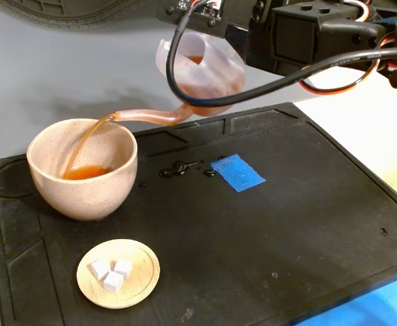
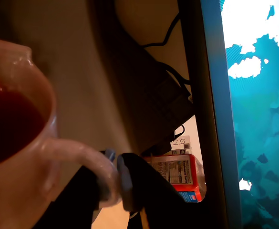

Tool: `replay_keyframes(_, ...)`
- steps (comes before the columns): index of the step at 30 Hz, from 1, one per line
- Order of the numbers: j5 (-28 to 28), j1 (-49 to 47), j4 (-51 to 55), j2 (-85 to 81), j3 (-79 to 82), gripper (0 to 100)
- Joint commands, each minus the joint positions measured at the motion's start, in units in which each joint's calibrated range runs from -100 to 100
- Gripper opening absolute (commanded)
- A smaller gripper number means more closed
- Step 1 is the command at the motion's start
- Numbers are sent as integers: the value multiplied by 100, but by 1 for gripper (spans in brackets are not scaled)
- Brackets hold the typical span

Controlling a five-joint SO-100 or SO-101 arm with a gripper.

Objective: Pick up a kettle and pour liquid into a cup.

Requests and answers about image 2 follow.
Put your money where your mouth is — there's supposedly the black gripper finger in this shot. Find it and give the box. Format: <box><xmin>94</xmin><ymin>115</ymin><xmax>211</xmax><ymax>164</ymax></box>
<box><xmin>31</xmin><ymin>148</ymin><xmax>117</xmax><ymax>229</ymax></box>
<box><xmin>117</xmin><ymin>152</ymin><xmax>202</xmax><ymax>229</ymax></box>

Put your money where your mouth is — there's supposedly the black cable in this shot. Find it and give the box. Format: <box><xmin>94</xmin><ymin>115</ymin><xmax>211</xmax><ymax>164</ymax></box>
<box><xmin>156</xmin><ymin>61</ymin><xmax>192</xmax><ymax>86</ymax></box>
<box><xmin>174</xmin><ymin>124</ymin><xmax>186</xmax><ymax>142</ymax></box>
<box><xmin>141</xmin><ymin>13</ymin><xmax>182</xmax><ymax>49</ymax></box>

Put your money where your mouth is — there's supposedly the white printed label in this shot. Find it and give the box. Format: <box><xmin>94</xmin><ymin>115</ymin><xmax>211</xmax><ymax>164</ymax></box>
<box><xmin>169</xmin><ymin>135</ymin><xmax>193</xmax><ymax>156</ymax></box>

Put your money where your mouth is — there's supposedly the translucent pink printed kettle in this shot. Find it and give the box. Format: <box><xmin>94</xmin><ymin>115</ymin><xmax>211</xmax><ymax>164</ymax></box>
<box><xmin>0</xmin><ymin>37</ymin><xmax>121</xmax><ymax>229</ymax></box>

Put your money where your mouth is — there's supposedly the computer monitor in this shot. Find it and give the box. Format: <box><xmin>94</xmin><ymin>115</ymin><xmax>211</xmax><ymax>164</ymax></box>
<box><xmin>177</xmin><ymin>0</ymin><xmax>279</xmax><ymax>229</ymax></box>

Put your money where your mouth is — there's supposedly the red and blue carton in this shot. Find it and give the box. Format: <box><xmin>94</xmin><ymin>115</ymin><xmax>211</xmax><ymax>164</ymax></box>
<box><xmin>143</xmin><ymin>154</ymin><xmax>207</xmax><ymax>203</ymax></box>

